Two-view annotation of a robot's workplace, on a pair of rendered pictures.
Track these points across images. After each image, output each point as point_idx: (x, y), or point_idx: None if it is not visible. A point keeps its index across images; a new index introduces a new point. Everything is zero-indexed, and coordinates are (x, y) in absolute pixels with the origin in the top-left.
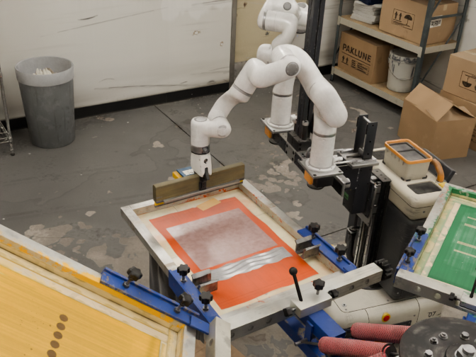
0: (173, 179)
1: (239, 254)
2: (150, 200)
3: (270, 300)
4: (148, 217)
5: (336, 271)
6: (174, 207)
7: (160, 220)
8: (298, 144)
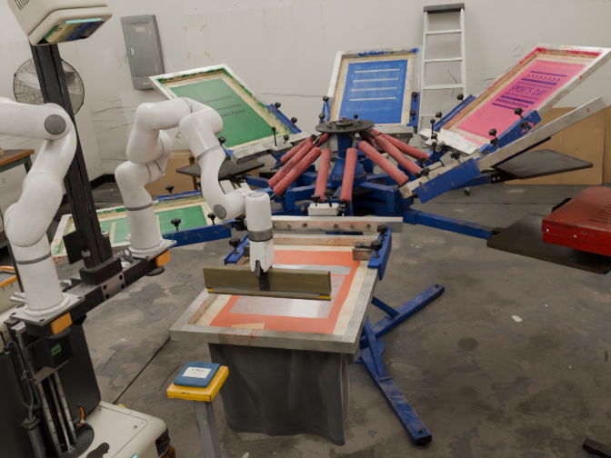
0: (300, 272)
1: None
2: (310, 337)
3: (332, 236)
4: None
5: None
6: None
7: (321, 329)
8: (120, 259)
